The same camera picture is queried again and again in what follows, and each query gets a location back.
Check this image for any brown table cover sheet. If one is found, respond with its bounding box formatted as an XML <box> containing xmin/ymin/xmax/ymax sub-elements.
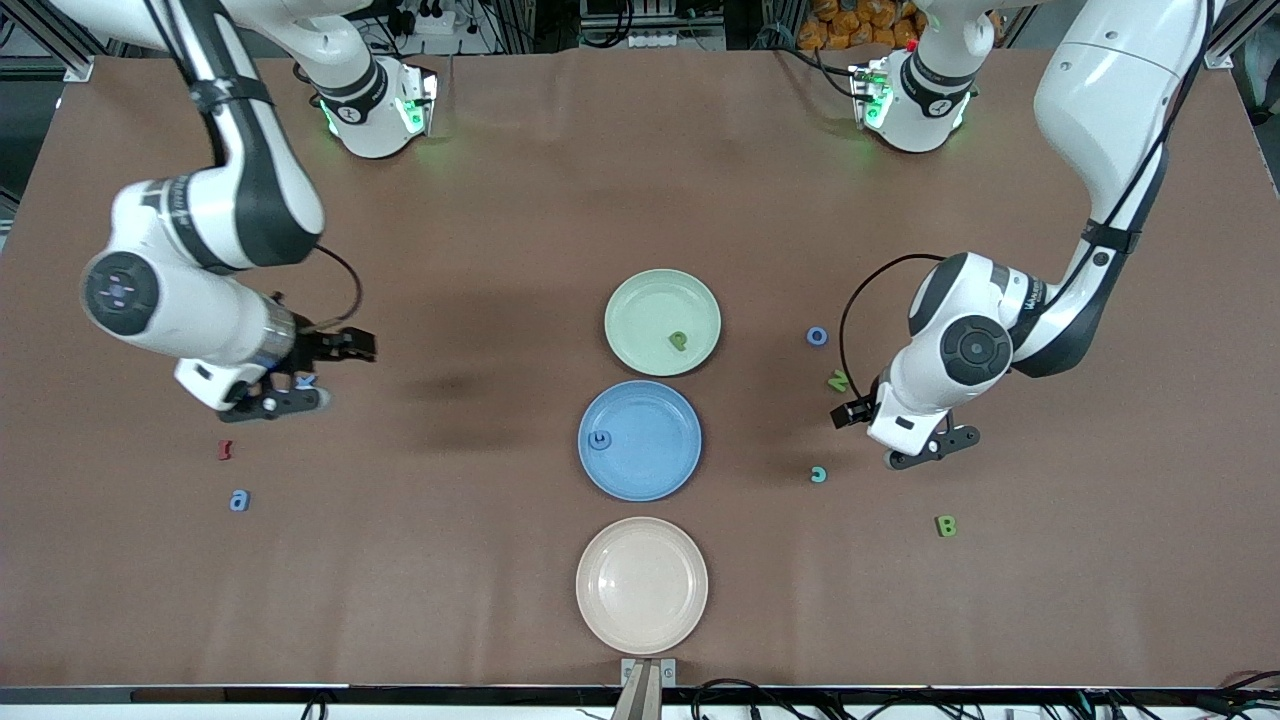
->
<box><xmin>0</xmin><ymin>50</ymin><xmax>1280</xmax><ymax>691</ymax></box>

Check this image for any aluminium frame profile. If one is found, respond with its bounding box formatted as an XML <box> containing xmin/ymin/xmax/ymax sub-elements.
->
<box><xmin>0</xmin><ymin>0</ymin><xmax>96</xmax><ymax>83</ymax></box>
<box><xmin>1205</xmin><ymin>0</ymin><xmax>1280</xmax><ymax>71</ymax></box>

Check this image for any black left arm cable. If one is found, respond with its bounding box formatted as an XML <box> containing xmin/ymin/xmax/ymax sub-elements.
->
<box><xmin>838</xmin><ymin>0</ymin><xmax>1216</xmax><ymax>406</ymax></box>

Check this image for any beige plate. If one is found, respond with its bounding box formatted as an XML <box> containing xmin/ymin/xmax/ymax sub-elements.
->
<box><xmin>575</xmin><ymin>516</ymin><xmax>710</xmax><ymax>657</ymax></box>

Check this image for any green plate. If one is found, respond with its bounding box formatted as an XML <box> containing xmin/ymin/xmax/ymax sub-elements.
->
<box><xmin>604</xmin><ymin>268</ymin><xmax>723</xmax><ymax>378</ymax></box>

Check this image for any long white power strip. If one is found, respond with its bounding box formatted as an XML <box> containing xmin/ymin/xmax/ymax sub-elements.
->
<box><xmin>628</xmin><ymin>28</ymin><xmax>726</xmax><ymax>51</ymax></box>

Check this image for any white power strip with plugs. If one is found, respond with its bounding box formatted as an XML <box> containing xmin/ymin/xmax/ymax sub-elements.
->
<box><xmin>395</xmin><ymin>0</ymin><xmax>456</xmax><ymax>36</ymax></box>

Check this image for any blue plate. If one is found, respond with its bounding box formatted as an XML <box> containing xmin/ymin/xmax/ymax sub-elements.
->
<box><xmin>577</xmin><ymin>379</ymin><xmax>703</xmax><ymax>503</ymax></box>

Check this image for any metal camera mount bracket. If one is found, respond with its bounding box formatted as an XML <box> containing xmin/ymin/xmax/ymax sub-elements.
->
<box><xmin>612</xmin><ymin>657</ymin><xmax>677</xmax><ymax>720</ymax></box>

